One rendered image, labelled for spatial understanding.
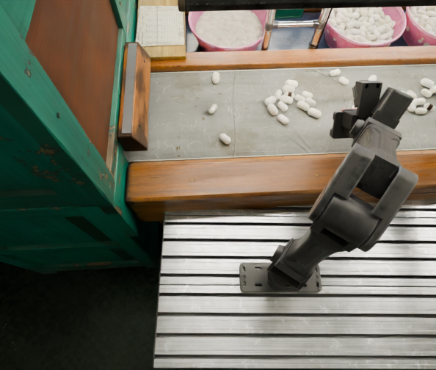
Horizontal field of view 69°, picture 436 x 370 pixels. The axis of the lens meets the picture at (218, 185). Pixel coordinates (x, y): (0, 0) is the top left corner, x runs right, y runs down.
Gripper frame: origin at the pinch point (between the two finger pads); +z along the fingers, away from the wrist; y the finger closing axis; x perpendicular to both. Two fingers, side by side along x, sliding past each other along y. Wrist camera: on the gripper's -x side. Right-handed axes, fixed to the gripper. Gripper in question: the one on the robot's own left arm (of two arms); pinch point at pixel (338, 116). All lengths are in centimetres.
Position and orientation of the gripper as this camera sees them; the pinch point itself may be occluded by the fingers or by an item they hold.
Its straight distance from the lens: 93.0
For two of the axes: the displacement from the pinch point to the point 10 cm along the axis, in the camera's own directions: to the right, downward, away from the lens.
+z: -0.6, -4.2, 9.0
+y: -10.0, 0.4, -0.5
